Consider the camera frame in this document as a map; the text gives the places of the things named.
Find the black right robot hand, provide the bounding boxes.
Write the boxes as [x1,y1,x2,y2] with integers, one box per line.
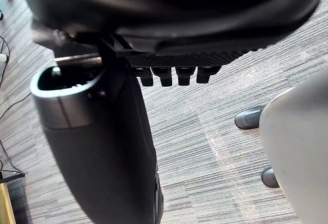
[19,0,324,224]

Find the dark grey robot foot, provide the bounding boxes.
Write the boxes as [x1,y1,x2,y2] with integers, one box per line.
[261,168,280,189]
[234,105,265,129]

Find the black-topped wooden cabinet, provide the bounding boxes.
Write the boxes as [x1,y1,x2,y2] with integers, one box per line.
[0,170,33,224]

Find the thin black cable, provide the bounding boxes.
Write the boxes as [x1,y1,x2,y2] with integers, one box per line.
[0,92,31,119]
[0,35,11,88]
[0,138,22,173]

